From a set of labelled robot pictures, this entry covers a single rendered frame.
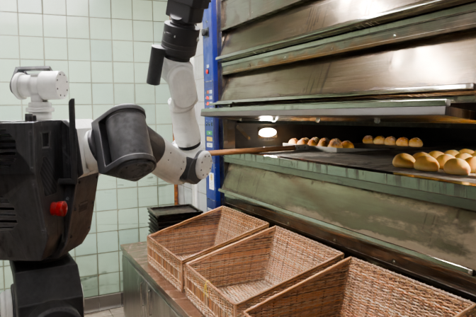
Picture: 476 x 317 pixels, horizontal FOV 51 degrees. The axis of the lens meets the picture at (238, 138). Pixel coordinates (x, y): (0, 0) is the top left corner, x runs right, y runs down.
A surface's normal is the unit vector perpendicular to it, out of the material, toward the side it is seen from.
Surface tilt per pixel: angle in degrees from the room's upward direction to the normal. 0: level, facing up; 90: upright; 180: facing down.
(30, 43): 90
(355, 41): 90
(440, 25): 90
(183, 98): 113
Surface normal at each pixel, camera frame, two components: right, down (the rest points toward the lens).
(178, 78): 0.45, 0.43
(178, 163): 0.90, 0.14
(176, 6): -0.62, 0.18
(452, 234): -0.85, -0.30
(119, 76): 0.43, 0.04
